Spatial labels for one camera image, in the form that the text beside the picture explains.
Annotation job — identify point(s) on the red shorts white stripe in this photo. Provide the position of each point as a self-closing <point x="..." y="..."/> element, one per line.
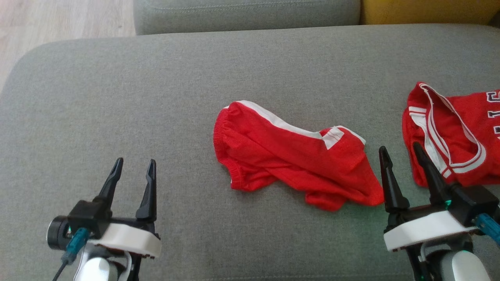
<point x="289" y="156"/>

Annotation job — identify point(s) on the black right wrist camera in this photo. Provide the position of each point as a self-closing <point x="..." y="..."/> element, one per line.
<point x="474" y="203"/>

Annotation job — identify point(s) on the red basketball jersey white trim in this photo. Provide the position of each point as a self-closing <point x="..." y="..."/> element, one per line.
<point x="457" y="136"/>

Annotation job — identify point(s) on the grey sofa seat cushion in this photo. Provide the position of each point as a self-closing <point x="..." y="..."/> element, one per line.
<point x="156" y="97"/>

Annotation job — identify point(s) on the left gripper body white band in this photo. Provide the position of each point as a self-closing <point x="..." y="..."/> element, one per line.
<point x="129" y="240"/>

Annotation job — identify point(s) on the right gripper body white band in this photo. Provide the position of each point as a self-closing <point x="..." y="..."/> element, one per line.
<point x="424" y="230"/>

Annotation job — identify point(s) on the yellow cushion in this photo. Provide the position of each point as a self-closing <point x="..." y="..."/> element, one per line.
<point x="429" y="11"/>

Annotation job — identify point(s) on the grey sofa back cushion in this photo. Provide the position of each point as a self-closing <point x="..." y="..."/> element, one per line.
<point x="246" y="15"/>

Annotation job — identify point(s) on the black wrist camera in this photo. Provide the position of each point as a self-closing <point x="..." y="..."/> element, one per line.
<point x="78" y="222"/>
<point x="474" y="203"/>

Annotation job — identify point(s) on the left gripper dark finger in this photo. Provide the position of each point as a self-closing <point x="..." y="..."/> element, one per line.
<point x="147" y="195"/>
<point x="111" y="183"/>

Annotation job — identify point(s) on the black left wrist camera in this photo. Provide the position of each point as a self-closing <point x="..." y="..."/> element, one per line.
<point x="78" y="222"/>

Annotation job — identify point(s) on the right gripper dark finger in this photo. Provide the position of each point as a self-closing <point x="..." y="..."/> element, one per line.
<point x="391" y="183"/>
<point x="431" y="175"/>

